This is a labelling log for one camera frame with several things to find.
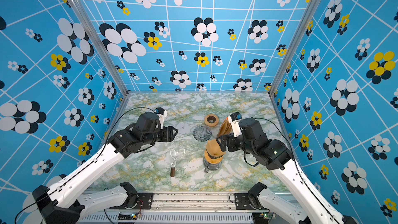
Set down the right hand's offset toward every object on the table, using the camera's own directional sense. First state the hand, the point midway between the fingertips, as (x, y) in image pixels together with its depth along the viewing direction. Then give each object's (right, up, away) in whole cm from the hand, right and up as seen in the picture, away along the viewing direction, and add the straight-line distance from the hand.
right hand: (226, 137), depth 68 cm
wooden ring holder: (-5, +2, +31) cm, 32 cm away
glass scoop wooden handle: (-26, -13, +21) cm, 35 cm away
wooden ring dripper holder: (-5, -13, +8) cm, 17 cm away
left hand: (-24, +2, +5) cm, 24 cm away
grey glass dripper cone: (-11, -3, +26) cm, 28 cm away
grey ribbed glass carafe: (-7, -16, +9) cm, 20 cm away
